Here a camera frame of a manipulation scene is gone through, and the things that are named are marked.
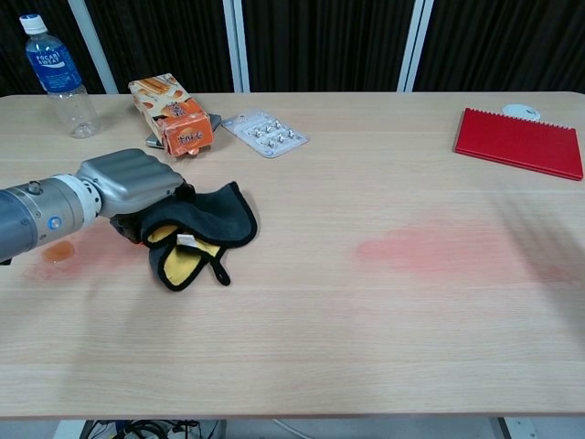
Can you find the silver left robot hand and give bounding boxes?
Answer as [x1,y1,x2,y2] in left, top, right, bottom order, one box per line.
[75,148,194,246]

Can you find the black and yellow cloth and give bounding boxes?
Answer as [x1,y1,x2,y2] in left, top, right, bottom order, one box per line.
[139,181,260,294]

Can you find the orange snack box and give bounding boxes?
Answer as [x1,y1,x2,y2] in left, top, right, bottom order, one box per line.
[127,72,223,159]

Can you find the orange liquid puddle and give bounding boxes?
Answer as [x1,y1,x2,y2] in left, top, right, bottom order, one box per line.
[44,241,77,264]

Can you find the clear plastic drink bottle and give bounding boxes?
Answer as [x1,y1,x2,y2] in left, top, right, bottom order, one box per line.
[18,13,100,140]

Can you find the clear blister pack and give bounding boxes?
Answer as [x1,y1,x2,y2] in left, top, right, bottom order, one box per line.
[221,108,311,160]

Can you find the red spiral notebook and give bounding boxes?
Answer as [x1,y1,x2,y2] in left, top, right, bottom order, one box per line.
[452,107,585,182]

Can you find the white round disc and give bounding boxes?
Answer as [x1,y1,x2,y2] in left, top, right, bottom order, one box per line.
[501,103,540,123]

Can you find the white partition post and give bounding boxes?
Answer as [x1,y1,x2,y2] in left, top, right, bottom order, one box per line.
[67,0,119,95]
[396,0,434,94]
[222,0,251,94]

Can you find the tangled black floor cables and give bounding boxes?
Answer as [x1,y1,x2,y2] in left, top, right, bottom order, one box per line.
[80,418,223,439]

